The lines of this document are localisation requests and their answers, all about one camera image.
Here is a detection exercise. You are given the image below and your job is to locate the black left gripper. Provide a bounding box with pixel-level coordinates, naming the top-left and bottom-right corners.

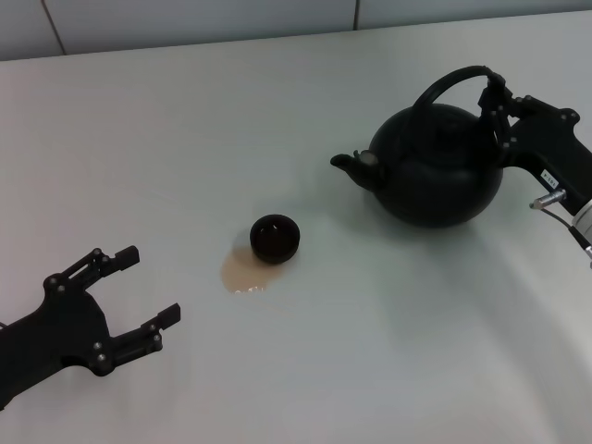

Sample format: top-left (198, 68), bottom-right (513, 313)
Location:
top-left (0, 244), bottom-right (183, 412)

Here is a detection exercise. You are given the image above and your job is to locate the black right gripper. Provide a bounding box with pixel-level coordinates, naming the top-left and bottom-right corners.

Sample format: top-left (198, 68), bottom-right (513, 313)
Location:
top-left (477, 71), bottom-right (592, 217)

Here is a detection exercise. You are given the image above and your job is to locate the black round teapot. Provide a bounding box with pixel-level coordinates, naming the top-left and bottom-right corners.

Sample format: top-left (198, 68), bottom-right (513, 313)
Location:
top-left (329, 65), bottom-right (505, 229)

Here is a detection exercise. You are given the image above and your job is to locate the small black teacup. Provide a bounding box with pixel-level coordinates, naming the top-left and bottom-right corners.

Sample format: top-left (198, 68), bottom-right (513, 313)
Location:
top-left (249, 214), bottom-right (302, 266)

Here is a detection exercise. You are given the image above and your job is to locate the brown spilled tea puddle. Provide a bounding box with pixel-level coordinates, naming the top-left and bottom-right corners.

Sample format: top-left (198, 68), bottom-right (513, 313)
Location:
top-left (219, 243), bottom-right (291, 298)

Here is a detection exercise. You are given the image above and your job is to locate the silver plug with cable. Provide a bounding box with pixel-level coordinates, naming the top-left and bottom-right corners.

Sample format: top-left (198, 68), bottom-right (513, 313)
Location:
top-left (529, 188), bottom-right (592, 254)

